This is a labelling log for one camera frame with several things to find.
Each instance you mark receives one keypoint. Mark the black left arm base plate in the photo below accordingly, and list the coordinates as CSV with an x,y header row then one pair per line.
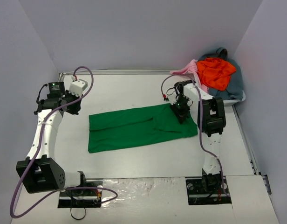
x,y
84,198

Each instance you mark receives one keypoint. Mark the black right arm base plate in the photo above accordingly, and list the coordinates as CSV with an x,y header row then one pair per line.
x,y
197,194

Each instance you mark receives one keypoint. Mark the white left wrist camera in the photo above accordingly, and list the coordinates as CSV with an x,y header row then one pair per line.
x,y
77,86

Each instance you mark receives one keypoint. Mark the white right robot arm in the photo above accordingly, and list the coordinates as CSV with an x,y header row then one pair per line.
x,y
208,113

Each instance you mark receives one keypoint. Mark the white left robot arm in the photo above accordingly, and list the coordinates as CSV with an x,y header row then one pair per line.
x,y
39,171

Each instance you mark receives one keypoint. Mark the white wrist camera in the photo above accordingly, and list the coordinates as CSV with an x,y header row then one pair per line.
x,y
168,99
77,86

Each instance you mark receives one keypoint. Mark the aluminium table edge rail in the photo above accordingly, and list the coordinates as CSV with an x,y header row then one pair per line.
x,y
120,72

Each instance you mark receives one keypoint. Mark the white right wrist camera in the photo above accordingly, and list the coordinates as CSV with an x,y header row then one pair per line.
x,y
168,99

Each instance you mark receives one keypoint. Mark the pink t shirt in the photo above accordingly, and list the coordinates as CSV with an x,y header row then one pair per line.
x,y
192,69

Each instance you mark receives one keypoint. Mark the right side table rail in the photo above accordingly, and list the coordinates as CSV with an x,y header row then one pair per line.
x,y
251,155

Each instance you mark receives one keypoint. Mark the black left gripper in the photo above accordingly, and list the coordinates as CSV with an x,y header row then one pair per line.
x,y
73,105

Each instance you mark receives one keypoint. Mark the orange t shirt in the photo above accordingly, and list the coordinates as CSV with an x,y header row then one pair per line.
x,y
215,72

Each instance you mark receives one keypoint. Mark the green t shirt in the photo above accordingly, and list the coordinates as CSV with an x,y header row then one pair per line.
x,y
136,127

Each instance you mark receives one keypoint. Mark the white plastic laundry bin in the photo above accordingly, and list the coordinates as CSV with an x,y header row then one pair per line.
x,y
230,102

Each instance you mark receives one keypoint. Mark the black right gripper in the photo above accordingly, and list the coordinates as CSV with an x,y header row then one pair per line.
x,y
181,111

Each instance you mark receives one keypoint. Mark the grey blue t shirt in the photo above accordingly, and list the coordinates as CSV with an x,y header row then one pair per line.
x,y
235,86

